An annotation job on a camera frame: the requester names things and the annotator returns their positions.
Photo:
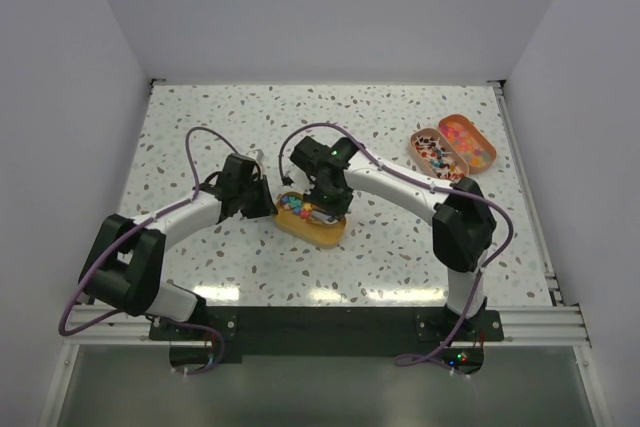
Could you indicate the aluminium frame rail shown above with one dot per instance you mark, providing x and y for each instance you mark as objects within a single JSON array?
[{"x": 554, "y": 326}]

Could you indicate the metal scoop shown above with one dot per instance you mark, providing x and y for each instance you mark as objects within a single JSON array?
[{"x": 323, "y": 218}]

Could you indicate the yellow tray of star candies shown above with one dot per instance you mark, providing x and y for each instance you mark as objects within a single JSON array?
[{"x": 292, "y": 217}]

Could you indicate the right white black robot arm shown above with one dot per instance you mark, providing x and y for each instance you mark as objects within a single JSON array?
[{"x": 462, "y": 225}]

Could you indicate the pink tray of lollipops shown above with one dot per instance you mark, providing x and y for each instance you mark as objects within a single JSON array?
[{"x": 435, "y": 156}]

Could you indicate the orange tray of gummy candies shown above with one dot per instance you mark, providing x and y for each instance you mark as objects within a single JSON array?
[{"x": 466, "y": 139}]

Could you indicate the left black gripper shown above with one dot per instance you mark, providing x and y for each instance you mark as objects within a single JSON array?
[{"x": 266, "y": 206}]

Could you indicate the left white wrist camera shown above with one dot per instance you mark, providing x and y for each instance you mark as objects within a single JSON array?
[{"x": 257, "y": 155}]

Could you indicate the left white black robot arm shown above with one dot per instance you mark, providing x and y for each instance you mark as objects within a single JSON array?
[{"x": 124, "y": 267}]

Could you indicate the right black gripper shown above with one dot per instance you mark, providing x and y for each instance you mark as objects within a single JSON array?
[{"x": 338, "y": 209}]

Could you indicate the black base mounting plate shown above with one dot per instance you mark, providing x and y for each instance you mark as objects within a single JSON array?
[{"x": 210, "y": 346}]

